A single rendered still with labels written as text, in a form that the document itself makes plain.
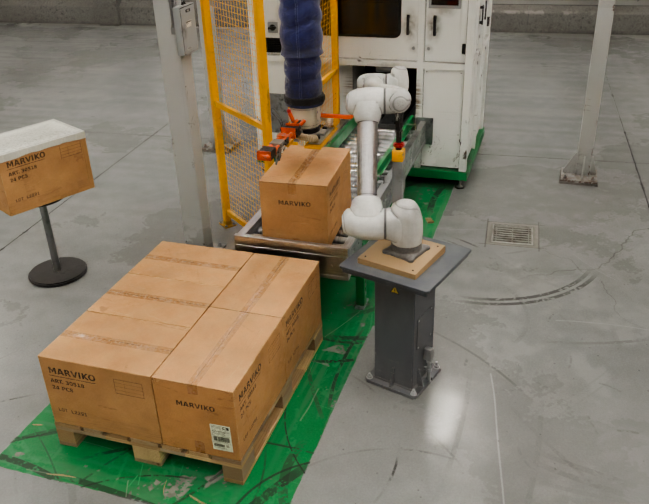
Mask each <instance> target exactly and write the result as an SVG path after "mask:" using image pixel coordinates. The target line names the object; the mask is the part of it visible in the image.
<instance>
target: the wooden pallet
mask: <svg viewBox="0 0 649 504"><path fill-rule="evenodd" d="M322 341H323V334H322V320H321V322H320V323H319V325H318V327H317V329H316V330H315V332H314V334H313V336H312V337H311V339H310V341H309V343H308V344H307V346H306V348H305V350H304V351H303V353H302V355H301V357H300V358H299V360H298V362H297V364H296V365H295V367H294V369H293V371H292V372H291V374H290V376H289V378H288V379H287V381H286V383H285V385H284V386H283V388H282V390H281V392H280V393H279V395H278V397H277V399H276V400H275V402H274V404H273V406H272V407H271V409H270V411H269V413H268V414H267V416H266V418H265V420H264V421H263V423H262V425H261V427H260V428H259V430H258V432H257V434H256V435H255V437H254V439H253V441H252V442H251V444H250V446H249V448H248V449H247V451H246V453H245V455H244V456H243V458H242V460H241V461H236V460H232V459H227V458H222V457H218V456H213V455H208V454H204V453H199V452H195V451H190V450H185V449H181V448H176V447H172V446H167V445H164V444H158V443H153V442H148V441H144V440H139V439H135V438H130V437H125V436H121V435H116V434H112V433H107V432H102V431H98V430H93V429H89V428H84V427H79V426H75V425H70V424H65V423H61V422H56V421H55V426H56V429H57V433H58V437H59V441H60V444H64V445H68V446H73V447H78V446H79V445H80V443H81V442H82V441H83V440H84V439H85V438H86V436H87V435H88V436H93V437H97V438H102V439H107V440H111V441H116V442H120V443H125V444H129V445H132V447H133V452H134V457H135V461H139V462H144V463H148V464H152V465H157V466H162V465H163V464H164V462H165V461H166V459H167V458H168V456H169V455H170V454H175V455H179V456H184V457H188V458H193V459H197V460H202V461H207V462H211V463H216V464H220V465H222V468H223V476H224V481H227V482H232V483H236V484H241V485H244V483H245V482H246V480H247V478H248V476H249V474H250V472H251V471H252V469H253V467H254V465H255V463H256V461H257V460H258V458H259V456H260V454H261V452H262V450H263V449H264V447H265V445H266V443H267V441H268V439H269V438H270V436H271V434H272V432H273V430H274V428H275V427H276V425H277V423H278V421H279V419H280V418H281V416H282V414H283V412H284V410H285V408H286V407H287V405H288V403H289V401H290V399H291V397H292V396H293V394H294V392H295V390H296V388H297V386H298V385H299V383H300V381H301V379H302V377H303V375H304V374H305V372H306V370H307V368H308V366H309V364H310V363H311V361H312V359H313V357H314V355H315V353H316V352H317V350H318V348H319V346H320V344H321V342H322Z"/></svg>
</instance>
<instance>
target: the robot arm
mask: <svg viewBox="0 0 649 504"><path fill-rule="evenodd" d="M357 88H358V89H355V90H352V91H351V92H349V93H348V94H347V96H346V106H345V107H346V110H347V112H348V113H349V114H350V115H353V116H354V119H355V122H356V123H357V124H358V125H357V196H356V197H355V198H354V199H353V200H352V203H351V207H350V208H347V209H346V210H345V211H344V212H343V214H342V227H343V232H344V233H345V234H347V235H349V236H351V237H354V238H357V239H361V240H384V239H386V240H389V241H391V245H390V246H388V247H387V248H385V249H383V250H382V253H383V254H387V255H391V256H394V257H396V258H399V259H402V260H405V261H407V262H408V263H413V262H414V261H415V260H416V259H417V258H418V257H419V256H421V255H422V254H423V253H425V252H426V251H428V250H430V246H429V245H426V244H422V236H423V218H422V214H421V211H420V208H419V206H418V205H417V203H416V202H415V201H413V200H411V199H400V200H398V201H396V202H394V203H393V204H392V206H391V207H389V208H386V209H383V205H382V201H381V200H380V198H379V197H377V153H378V123H379V121H380V119H381V115H382V114H393V113H395V116H396V117H395V128H396V130H395V132H396V142H397V143H401V142H402V131H403V129H402V124H403V113H404V112H405V111H406V110H407V109H408V108H409V106H410V104H411V95H410V93H409V92H408V88H409V77H408V71H407V68H406V67H404V66H394V67H393V68H392V70H391V73H389V74H382V73H367V74H363V75H361V76H359V78H358V79H357Z"/></svg>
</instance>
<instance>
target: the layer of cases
mask: <svg viewBox="0 0 649 504"><path fill-rule="evenodd" d="M320 322H321V295H320V269H319V261H314V260H306V259H298V258H291V257H283V256H275V255H267V254H259V253H252V252H244V251H236V250H228V249H221V248H213V247H205V246H197V245H190V244H182V243H174V242H166V241H162V242H161V243H160V244H159V245H158V246H156V247H155V248H154V249H153V250H152V251H151V252H150V253H149V254H148V255H147V256H146V257H144V258H143V259H142V260H141V261H140V262H139V263H138V264H137V265H136V266H135V267H134V268H132V269H131V270H130V271H129V272H128V273H127V274H126V275H125V276H124V277H123V278H122V279H121V280H119V281H118V282H117V283H116V284H115V285H114V286H113V287H112V288H111V289H110V290H109V291H107V292H106V293H105V294H104V295H103V296H102V297H101V298H100V299H99V300H98V301H97V302H95V303H94V304H93V305H92V306H91V307H90V308H89V309H88V310H87V311H86V312H85V313H83V314H82V315H81V316H80V317H79V318H78V319H77V320H76V321H75V322H74V323H73V324H72V325H70V326H69V327H68V328H67V329H66V330H65V331H64V332H63V333H62V334H61V335H60V336H58V337H57V338H56V339H55V340H54V341H53V342H52V343H51V344H50V345H49V346H48V347H46V348H45V349H44V350H43V351H42V352H41V353H40V354H39V355H38V359H39V363H40V367H41V370H42V374H43V378H44V382H45V385H46V389H47V393H48V397H49V400H50V404H51V408H52V412H53V415H54V419H55V421H56V422H61V423H65V424H70V425H75V426H79V427H84V428H89V429H93V430H98V431H102V432H107V433H112V434H116V435H121V436H125V437H130V438H135V439H139V440H144V441H148V442H153V443H158V444H164V445H167V446H172V447H176V448H181V449H185V450H190V451H195V452H199V453H204V454H208V455H213V456H218V457H222V458H227V459H232V460H236V461H241V460H242V458H243V456H244V455H245V453H246V451H247V449H248V448H249V446H250V444H251V442H252V441H253V439H254V437H255V435H256V434H257V432H258V430H259V428H260V427H261V425H262V423H263V421H264V420H265V418H266V416H267V414H268V413H269V411H270V409H271V407H272V406H273V404H274V402H275V400H276V399H277V397H278V395H279V393H280V392H281V390H282V388H283V386H284V385H285V383H286V381H287V379H288V378H289V376H290V374H291V372H292V371H293V369H294V367H295V365H296V364H297V362H298V360H299V358H300V357H301V355H302V353H303V351H304V350H305V348H306V346H307V344H308V343H309V341H310V339H311V337H312V336H313V334H314V332H315V330H316V329H317V327H318V325H319V323H320Z"/></svg>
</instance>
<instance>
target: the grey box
mask: <svg viewBox="0 0 649 504"><path fill-rule="evenodd" d="M185 3H186V4H184V5H181V4H179V5H177V6H174V7H172V10H173V18H174V26H175V34H176V42H177V50H178V56H187V55H189V54H191V53H193V52H195V51H197V50H198V49H199V47H198V38H197V29H196V20H195V10H194V2H185Z"/></svg>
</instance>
